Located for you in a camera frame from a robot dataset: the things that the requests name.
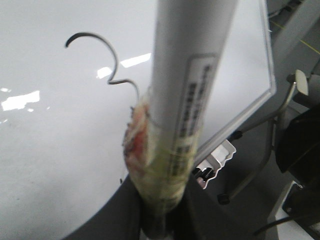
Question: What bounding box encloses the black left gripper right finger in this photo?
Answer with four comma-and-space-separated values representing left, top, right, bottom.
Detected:
172, 174, 240, 240

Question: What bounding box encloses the white marker pen black tip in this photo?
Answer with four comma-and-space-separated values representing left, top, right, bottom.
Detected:
123, 0, 237, 240

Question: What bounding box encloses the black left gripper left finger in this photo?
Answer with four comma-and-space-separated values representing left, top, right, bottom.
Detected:
64, 176, 142, 240

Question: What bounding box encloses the white ridged tray bracket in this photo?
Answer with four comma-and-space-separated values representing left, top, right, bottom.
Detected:
192, 139, 237, 189

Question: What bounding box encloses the black cable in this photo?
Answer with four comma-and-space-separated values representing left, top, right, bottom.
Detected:
253, 214, 320, 237

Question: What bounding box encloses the black chair seat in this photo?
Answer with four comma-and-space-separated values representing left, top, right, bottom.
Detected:
276, 105, 320, 185

